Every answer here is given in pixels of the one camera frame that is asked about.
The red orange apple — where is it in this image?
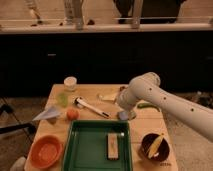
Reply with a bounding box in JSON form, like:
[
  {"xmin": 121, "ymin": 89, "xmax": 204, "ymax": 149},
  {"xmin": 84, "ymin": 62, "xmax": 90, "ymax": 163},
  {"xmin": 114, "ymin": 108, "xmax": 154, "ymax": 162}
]
[{"xmin": 66, "ymin": 108, "xmax": 79, "ymax": 121}]

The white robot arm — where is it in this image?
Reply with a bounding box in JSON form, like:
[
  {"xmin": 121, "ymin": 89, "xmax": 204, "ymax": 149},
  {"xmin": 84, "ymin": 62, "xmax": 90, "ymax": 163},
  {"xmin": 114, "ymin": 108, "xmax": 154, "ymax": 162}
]
[{"xmin": 116, "ymin": 72, "xmax": 213, "ymax": 142}]

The wooden block in tray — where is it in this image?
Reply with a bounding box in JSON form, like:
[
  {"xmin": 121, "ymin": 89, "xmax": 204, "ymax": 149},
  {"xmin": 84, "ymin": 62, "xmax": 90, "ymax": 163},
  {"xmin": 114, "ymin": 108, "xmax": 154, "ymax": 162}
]
[{"xmin": 107, "ymin": 133, "xmax": 119, "ymax": 160}]

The green plastic tray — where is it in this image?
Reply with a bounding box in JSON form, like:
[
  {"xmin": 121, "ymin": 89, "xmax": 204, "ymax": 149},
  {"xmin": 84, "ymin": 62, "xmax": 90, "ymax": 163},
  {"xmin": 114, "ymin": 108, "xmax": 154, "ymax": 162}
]
[{"xmin": 61, "ymin": 120, "xmax": 133, "ymax": 171}]

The blue sponge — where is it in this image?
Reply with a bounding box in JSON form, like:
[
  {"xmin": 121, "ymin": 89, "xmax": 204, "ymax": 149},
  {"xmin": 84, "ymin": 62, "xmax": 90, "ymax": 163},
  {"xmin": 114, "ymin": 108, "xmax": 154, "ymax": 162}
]
[{"xmin": 117, "ymin": 111, "xmax": 136, "ymax": 121}]

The white lidded jar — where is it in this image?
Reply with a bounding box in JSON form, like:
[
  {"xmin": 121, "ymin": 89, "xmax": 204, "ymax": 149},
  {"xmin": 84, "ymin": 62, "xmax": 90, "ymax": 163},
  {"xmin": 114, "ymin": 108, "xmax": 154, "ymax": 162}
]
[{"xmin": 64, "ymin": 76, "xmax": 77, "ymax": 91}]

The light green cup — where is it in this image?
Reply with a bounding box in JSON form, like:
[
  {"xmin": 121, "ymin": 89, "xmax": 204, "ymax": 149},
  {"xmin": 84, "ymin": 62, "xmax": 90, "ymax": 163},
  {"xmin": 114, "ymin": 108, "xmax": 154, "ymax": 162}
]
[{"xmin": 56, "ymin": 93, "xmax": 68, "ymax": 108}]

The white paper plane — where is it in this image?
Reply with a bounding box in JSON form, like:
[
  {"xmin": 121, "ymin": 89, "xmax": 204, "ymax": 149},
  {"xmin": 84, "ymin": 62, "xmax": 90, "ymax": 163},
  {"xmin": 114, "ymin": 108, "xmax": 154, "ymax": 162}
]
[{"xmin": 33, "ymin": 106, "xmax": 61, "ymax": 121}]

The dark brown bowl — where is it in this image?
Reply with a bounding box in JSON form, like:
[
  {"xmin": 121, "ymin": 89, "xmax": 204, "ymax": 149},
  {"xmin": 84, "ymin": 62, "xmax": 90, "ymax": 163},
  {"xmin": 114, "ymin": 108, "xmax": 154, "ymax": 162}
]
[{"xmin": 139, "ymin": 133, "xmax": 170, "ymax": 162}]

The yellow banana peel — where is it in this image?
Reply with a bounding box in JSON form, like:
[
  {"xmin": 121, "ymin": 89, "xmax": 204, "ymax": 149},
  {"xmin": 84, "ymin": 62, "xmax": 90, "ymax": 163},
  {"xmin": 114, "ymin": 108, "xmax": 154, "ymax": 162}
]
[{"xmin": 147, "ymin": 134, "xmax": 164, "ymax": 159}]

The wooden table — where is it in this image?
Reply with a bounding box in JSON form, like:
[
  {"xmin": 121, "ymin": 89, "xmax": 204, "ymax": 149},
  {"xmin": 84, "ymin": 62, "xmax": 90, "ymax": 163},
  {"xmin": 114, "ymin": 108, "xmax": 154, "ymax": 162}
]
[{"xmin": 34, "ymin": 84, "xmax": 178, "ymax": 171}]

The orange plastic bowl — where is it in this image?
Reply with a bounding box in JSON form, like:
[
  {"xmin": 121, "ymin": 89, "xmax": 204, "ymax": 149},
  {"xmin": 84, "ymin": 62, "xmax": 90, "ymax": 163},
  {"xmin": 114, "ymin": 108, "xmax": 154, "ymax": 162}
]
[{"xmin": 30, "ymin": 135, "xmax": 63, "ymax": 169}]

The white handled tool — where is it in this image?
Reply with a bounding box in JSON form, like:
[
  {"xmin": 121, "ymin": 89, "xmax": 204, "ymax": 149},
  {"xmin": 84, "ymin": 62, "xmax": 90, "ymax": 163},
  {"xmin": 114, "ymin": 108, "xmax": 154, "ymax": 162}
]
[{"xmin": 74, "ymin": 97, "xmax": 110, "ymax": 118}]

